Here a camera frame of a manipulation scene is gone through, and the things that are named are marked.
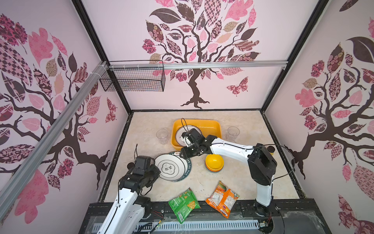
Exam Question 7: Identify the white plate green flower outline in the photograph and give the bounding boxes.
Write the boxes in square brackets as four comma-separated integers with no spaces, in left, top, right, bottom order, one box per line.
[155,154,187,182]

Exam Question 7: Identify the plate with red characters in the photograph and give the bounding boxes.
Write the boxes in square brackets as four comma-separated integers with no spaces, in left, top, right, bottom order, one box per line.
[175,125,202,147]

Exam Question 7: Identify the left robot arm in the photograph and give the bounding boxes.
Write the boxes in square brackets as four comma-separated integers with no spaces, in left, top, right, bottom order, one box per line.
[98,165,160,234]

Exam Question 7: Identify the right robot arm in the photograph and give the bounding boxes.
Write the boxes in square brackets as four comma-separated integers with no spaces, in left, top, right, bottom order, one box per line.
[180,129,281,217]

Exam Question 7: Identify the yellow plastic bin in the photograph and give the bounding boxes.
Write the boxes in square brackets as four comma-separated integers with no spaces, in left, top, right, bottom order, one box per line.
[170,119,222,150]

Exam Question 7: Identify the yellow stacked bowls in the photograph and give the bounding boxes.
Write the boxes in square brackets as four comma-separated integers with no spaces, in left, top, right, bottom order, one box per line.
[205,154,225,173]

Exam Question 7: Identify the plate with green rim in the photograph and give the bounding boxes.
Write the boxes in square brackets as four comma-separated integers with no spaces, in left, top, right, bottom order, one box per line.
[169,151,192,182]

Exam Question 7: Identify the clear cup back right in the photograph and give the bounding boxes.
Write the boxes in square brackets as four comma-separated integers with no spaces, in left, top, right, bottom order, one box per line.
[226,126,240,141]

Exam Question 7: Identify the clear cup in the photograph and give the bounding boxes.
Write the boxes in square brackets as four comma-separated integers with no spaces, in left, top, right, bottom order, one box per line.
[226,126,240,141]
[156,128,169,145]

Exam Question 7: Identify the clear cup left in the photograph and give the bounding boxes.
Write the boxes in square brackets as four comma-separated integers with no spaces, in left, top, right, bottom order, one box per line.
[156,128,169,145]

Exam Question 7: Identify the green snack bag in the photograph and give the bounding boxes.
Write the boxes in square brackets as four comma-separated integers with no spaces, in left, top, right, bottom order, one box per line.
[168,188,201,224]

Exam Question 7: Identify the orange snack bag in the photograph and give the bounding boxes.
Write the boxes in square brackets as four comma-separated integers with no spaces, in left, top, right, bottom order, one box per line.
[206,181,240,219]

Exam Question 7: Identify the yellow juice bottle black cap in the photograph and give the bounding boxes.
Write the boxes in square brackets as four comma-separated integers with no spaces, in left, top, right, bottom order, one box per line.
[267,146,275,155]

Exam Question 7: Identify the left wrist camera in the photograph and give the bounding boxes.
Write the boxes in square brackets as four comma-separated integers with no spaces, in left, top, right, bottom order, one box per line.
[135,156,153,170]

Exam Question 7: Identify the white slotted cable duct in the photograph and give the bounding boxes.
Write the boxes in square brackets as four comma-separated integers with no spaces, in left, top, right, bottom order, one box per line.
[90,220,260,234]

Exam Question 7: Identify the black wire basket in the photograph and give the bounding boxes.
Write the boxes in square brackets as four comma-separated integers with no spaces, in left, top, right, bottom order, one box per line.
[99,59,166,92]

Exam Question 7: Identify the aluminium rail back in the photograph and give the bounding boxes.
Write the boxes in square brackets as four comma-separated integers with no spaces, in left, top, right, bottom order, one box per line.
[109,60,288,70]

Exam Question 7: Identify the aluminium rail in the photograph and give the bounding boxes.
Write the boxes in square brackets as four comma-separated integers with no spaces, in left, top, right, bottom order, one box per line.
[109,60,288,70]
[1,61,108,218]

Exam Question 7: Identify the aluminium rail left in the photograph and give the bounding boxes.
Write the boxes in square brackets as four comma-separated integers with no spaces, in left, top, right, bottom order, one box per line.
[1,61,108,218]

